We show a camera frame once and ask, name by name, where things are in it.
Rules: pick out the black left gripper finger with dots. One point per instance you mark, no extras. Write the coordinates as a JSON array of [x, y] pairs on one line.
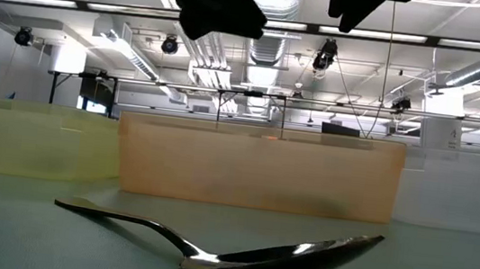
[[240, 17], [196, 21]]

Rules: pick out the overhead light bar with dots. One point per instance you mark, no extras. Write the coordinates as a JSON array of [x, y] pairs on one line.
[[369, 33]]

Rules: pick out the black ceiling spotlight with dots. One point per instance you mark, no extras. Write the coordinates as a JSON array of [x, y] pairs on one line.
[[170, 45], [325, 56], [23, 36], [401, 103]]

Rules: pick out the dark display panel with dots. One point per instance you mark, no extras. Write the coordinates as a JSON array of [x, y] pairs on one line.
[[96, 91]]

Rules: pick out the dark computer monitor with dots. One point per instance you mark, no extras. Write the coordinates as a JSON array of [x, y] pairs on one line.
[[340, 130]]

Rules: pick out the orange plastic bin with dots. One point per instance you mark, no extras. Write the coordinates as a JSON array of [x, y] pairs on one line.
[[263, 169]]

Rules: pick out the clear plastic bin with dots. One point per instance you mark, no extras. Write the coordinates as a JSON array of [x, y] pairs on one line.
[[464, 196]]

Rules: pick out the yellow plastic bin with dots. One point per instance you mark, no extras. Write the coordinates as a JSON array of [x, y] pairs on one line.
[[17, 141]]

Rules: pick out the black metal spoon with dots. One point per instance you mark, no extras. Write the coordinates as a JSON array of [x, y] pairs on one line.
[[279, 266]]

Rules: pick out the green table mat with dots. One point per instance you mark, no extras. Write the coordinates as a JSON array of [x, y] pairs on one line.
[[29, 237]]

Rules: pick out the silver round ceiling duct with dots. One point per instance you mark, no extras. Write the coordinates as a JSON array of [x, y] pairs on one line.
[[267, 51]]

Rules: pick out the black metal rig frame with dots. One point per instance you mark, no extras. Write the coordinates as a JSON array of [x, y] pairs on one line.
[[253, 94]]

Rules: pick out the white rectangular air duct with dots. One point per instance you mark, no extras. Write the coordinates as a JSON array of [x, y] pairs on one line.
[[111, 29]]

